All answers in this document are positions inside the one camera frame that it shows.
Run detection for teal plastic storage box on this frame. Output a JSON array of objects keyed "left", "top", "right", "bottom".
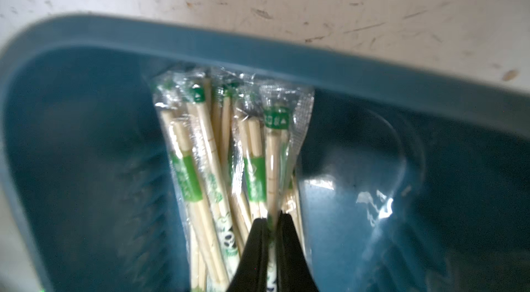
[{"left": 1, "top": 15, "right": 529, "bottom": 291}]

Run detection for wrapped chopsticks in box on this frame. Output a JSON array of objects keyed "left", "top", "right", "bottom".
[{"left": 150, "top": 66, "right": 266, "bottom": 292}]

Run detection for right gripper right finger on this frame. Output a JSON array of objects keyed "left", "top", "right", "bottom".
[{"left": 276, "top": 213, "right": 319, "bottom": 292}]

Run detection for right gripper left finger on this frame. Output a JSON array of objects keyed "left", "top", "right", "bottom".
[{"left": 227, "top": 218, "right": 269, "bottom": 292}]

